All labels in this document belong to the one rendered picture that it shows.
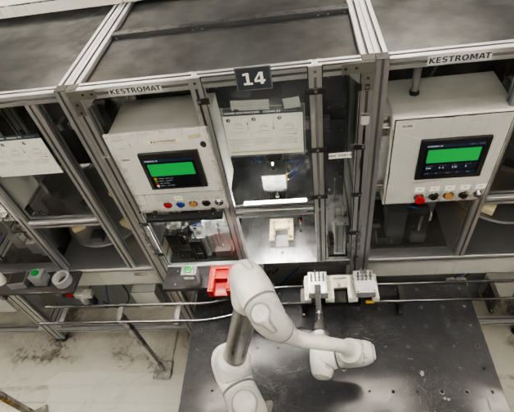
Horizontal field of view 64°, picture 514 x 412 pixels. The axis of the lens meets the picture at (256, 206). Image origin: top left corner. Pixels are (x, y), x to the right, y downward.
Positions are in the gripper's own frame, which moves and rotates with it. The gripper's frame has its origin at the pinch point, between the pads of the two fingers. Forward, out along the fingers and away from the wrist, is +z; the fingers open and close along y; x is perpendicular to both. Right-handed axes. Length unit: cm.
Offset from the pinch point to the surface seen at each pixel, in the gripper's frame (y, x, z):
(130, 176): 70, 77, 19
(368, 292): 2.3, -24.5, -1.2
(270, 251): -0.1, 24.5, 26.6
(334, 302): -7.3, -8.1, -1.5
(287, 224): 6.2, 15.0, 40.0
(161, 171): 74, 61, 17
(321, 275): 2.1, -2.2, 8.8
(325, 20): 109, -9, 61
